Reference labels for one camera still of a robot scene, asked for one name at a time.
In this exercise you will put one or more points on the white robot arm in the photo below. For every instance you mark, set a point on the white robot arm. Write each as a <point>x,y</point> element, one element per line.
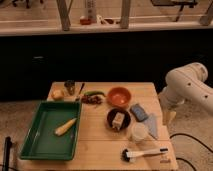
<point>185,83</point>

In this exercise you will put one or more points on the orange bowl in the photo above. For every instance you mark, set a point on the orange bowl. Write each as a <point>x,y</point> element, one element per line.
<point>119,97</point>

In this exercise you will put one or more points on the bunch of dark grapes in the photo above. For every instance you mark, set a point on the bunch of dark grapes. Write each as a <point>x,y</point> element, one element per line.
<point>91,99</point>

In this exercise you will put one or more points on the green chili pepper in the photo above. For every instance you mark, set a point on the green chili pepper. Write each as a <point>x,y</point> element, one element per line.
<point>91,93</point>

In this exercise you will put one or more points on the black bowl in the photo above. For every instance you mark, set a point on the black bowl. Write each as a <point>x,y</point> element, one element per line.
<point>111,115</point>

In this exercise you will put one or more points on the metal cup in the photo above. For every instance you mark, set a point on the metal cup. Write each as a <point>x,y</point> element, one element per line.
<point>70,86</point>

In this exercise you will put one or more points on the beige block in bowl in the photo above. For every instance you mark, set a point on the beige block in bowl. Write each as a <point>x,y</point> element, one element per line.
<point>118,120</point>

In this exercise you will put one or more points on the blue sponge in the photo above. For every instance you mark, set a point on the blue sponge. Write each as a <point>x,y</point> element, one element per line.
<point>138,112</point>

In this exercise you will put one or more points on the yellow round fruit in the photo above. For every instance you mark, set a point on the yellow round fruit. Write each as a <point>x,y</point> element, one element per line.
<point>57,94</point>

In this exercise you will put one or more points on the grey cloth piece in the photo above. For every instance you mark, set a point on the grey cloth piece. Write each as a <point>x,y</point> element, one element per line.
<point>151,123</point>

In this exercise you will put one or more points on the clear plastic cup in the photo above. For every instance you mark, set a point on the clear plastic cup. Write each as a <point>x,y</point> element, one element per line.
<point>139,132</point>

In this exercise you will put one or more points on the red object on shelf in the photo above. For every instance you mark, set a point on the red object on shelf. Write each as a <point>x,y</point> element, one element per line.
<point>85,21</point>

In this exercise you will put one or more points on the white bottle on shelf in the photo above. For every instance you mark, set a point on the white bottle on shelf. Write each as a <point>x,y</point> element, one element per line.
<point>90,10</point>

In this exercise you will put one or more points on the green plastic tray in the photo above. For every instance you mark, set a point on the green plastic tray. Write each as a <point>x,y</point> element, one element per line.
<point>41,142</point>

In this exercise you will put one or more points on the black stand at left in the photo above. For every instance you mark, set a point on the black stand at left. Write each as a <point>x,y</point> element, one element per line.
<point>6,156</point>

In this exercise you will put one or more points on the black handled utensil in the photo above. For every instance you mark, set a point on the black handled utensil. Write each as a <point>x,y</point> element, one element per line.
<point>81,88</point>

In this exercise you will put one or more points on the white handled black brush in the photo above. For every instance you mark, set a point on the white handled black brush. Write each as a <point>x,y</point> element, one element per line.
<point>128,155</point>

